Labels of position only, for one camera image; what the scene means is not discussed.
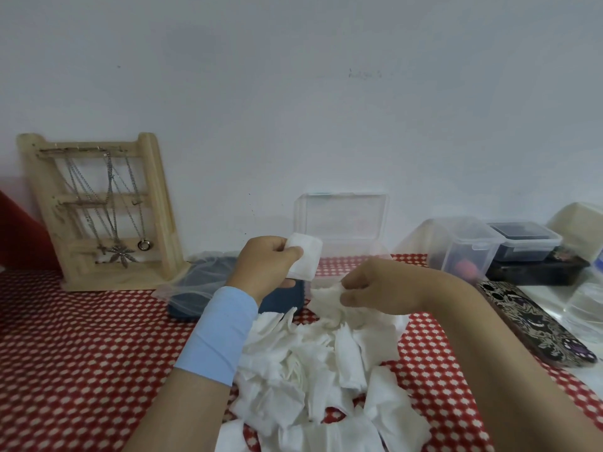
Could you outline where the person's right hand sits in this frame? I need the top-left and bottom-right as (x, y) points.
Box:
(339, 257), (442, 316)

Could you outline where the person's left hand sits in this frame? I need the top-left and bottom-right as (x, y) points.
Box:
(225, 235), (305, 306)

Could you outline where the clear cotton pad box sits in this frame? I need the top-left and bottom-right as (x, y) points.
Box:
(294, 192), (393, 290)

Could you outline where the clear plastic bag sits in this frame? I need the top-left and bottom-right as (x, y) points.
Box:
(150, 250), (239, 321)

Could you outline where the pile of white cotton pads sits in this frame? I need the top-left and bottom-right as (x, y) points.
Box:
(214, 296), (432, 452)

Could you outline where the person's right forearm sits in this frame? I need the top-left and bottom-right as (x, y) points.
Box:
(419, 270), (603, 452)

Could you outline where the black tray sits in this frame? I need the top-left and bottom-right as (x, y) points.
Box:
(485, 252), (590, 287)

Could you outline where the dark blue pouch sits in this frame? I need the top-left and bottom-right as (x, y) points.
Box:
(167, 256), (306, 323)

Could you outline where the pink makeup sponge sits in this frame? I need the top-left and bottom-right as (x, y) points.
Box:
(452, 259), (479, 281)

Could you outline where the light blue wristband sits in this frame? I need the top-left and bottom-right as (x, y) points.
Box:
(173, 286), (260, 387)

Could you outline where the clear lidded plastic container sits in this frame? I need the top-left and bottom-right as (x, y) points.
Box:
(398, 217), (506, 284)

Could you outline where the wooden jewelry stand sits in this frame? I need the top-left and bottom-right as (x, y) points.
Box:
(17, 132), (189, 293)

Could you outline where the clear container with black contents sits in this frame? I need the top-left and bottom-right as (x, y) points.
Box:
(487, 222), (563, 263)

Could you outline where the phone with patterned case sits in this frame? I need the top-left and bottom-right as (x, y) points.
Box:
(475, 279), (598, 369)

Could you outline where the red checkered tablecloth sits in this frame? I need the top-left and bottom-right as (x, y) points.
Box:
(0, 252), (603, 452)

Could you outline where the clear plastic water bottle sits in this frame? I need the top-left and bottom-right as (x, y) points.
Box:
(563, 249), (603, 344)

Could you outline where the beige plastic tub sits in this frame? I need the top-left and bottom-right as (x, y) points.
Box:
(546, 202), (603, 252)

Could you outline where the red framed mirror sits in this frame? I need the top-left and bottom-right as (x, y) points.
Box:
(0, 190), (60, 274)

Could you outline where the ring pendant necklace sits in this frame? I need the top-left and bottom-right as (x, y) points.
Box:
(123, 154), (154, 252)

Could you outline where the leaf pendant necklace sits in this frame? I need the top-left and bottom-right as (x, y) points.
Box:
(101, 153), (141, 268)

